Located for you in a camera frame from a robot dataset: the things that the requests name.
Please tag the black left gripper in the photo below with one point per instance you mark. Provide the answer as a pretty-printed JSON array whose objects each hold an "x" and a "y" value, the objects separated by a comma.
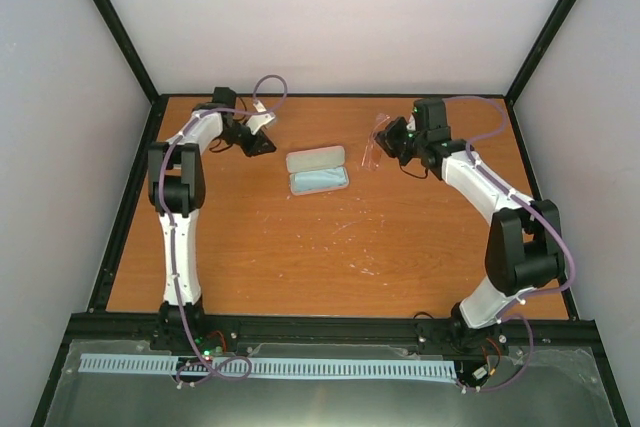
[{"x": 258, "y": 141}]

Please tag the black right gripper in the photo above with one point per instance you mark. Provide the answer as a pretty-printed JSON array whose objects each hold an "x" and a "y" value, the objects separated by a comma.
[{"x": 386, "y": 139}]

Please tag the thin red frame sunglasses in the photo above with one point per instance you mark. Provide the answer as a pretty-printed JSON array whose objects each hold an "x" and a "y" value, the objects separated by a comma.
[{"x": 373, "y": 152}]

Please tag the pink glasses case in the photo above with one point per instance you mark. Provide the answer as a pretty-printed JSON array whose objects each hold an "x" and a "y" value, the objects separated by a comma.
[{"x": 316, "y": 159}]

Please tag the light blue cleaning cloth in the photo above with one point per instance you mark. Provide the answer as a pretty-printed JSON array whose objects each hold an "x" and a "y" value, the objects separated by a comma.
[{"x": 319, "y": 180}]

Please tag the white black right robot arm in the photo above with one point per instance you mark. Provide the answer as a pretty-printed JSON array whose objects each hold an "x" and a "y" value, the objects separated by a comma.
[{"x": 525, "y": 248}]

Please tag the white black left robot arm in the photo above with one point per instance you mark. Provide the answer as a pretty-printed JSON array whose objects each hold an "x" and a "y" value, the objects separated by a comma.
[{"x": 177, "y": 187}]

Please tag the clear plastic front sheet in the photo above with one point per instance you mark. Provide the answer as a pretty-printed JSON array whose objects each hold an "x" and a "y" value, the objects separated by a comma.
[{"x": 543, "y": 387}]

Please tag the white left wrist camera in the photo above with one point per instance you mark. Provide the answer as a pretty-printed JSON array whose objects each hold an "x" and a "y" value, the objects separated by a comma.
[{"x": 262, "y": 119}]

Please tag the light blue slotted cable duct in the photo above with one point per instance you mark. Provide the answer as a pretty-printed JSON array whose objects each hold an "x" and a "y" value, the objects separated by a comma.
[{"x": 273, "y": 368}]

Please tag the black enclosure frame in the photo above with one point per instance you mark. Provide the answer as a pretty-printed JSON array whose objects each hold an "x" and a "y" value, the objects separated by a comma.
[{"x": 120, "y": 37}]

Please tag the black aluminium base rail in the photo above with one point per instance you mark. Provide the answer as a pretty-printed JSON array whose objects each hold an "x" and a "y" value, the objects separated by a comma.
[{"x": 422, "y": 336}]

